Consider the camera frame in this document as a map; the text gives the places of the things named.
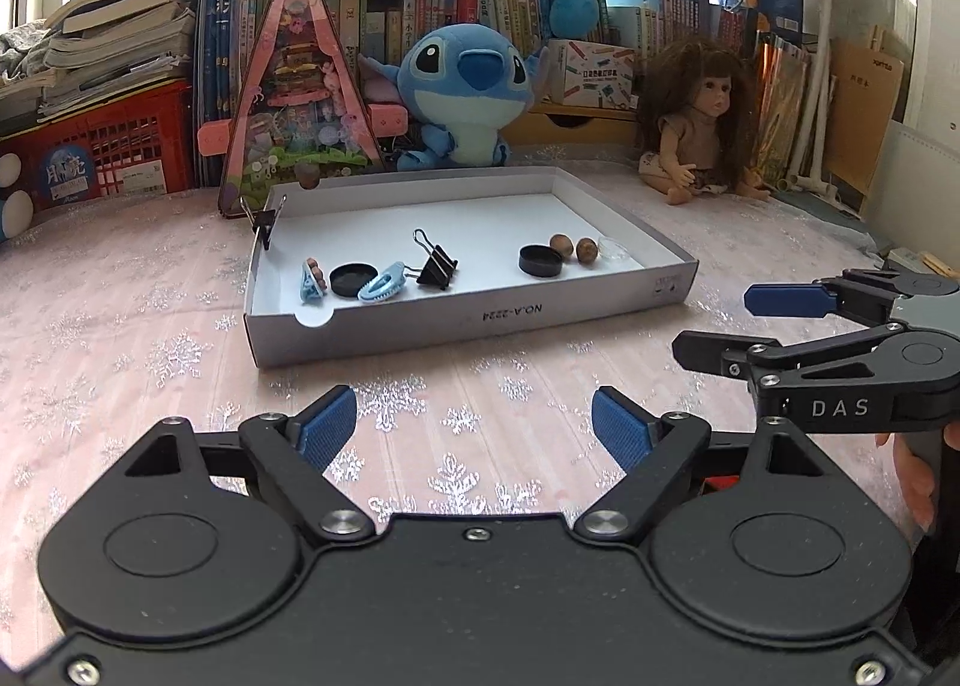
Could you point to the white plastic pipe rack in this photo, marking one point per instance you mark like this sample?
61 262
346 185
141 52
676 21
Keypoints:
821 56

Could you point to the red plastic crate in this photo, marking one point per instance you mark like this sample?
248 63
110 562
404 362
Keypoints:
127 131

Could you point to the row of thin blue books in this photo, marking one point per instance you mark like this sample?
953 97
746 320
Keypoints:
221 56

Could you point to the blue alien plush toy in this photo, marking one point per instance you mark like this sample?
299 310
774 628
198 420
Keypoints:
457 123

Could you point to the person's right hand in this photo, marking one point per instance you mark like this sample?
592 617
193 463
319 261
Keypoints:
911 483

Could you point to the stack of grey books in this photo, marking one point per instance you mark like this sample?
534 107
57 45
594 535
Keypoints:
112 33

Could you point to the black round cap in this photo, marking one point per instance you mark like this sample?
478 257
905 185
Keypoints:
352 279
540 262

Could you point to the white printed carton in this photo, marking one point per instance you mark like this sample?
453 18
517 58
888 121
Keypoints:
592 74

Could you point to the large light blue hair clip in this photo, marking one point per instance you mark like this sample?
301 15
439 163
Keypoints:
382 285

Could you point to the clear plastic piece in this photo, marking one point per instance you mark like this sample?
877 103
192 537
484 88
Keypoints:
613 251

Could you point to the small light blue hair clip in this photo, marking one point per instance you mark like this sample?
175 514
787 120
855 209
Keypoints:
309 285

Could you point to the white cardboard tray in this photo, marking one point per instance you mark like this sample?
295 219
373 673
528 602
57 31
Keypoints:
487 221

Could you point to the pink triangular miniature house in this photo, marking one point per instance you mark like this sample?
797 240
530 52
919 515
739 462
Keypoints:
300 71

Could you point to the white panel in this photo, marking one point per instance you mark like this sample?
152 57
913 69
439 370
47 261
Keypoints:
915 191

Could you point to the pink snowflake tablecloth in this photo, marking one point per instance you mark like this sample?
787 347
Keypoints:
150 356

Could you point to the row of colourful books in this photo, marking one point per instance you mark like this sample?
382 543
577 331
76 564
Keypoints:
390 26

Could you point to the brown-haired doll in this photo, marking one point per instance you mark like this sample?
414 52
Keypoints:
697 131

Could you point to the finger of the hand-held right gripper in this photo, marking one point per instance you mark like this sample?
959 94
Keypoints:
712 352
784 300

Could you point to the black binder clip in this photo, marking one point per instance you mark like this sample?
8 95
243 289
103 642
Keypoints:
436 270
264 225

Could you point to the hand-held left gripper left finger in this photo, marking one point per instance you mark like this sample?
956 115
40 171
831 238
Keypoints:
330 425

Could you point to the wooden drawer box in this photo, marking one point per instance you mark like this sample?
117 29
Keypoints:
540 131

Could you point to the brown nut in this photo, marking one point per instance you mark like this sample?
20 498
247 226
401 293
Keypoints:
307 176

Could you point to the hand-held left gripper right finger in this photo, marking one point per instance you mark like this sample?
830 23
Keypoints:
622 429

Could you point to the brown hazelnut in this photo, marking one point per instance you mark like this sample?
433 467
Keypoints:
586 250
560 246

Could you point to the shiny foil wrapping sheets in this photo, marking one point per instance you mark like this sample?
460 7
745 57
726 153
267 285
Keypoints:
780 101

